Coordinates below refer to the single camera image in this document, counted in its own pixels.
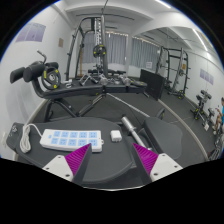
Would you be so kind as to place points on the white power strip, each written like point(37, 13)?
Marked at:
point(71, 138)

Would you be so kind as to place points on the small purple wall poster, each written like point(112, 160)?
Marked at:
point(206, 76)

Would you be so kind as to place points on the brown wall board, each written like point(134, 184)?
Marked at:
point(61, 42)

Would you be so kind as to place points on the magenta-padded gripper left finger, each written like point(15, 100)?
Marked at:
point(77, 159)

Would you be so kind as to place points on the white window sign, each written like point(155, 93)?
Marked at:
point(149, 65)

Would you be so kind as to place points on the white charger block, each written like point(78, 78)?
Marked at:
point(116, 136)

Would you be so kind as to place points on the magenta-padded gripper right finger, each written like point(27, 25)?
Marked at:
point(148, 158)

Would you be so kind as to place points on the silver steel barbell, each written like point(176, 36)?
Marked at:
point(130, 128)

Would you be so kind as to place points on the black weight bench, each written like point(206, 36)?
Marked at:
point(83, 89)

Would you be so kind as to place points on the black yellow-marked weight plate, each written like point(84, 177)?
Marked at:
point(51, 78)

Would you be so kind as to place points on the grey window curtain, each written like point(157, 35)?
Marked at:
point(143, 53)
point(116, 48)

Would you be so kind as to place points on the black power rack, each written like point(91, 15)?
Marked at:
point(104, 33)

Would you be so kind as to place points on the ceiling light strip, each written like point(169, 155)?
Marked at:
point(200, 39)
point(163, 3)

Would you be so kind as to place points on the bunch of keys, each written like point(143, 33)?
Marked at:
point(14, 128)

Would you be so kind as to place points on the black box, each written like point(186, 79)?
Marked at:
point(152, 84)

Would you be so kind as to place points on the black yellow exercise machine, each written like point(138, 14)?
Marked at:
point(200, 105)

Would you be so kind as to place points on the black squat rack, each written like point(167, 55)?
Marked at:
point(181, 73)

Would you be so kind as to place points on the small black weight plate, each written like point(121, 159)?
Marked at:
point(99, 51)

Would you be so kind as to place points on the person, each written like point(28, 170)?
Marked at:
point(220, 115)

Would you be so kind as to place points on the chrome dumbbells group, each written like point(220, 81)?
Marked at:
point(105, 80)

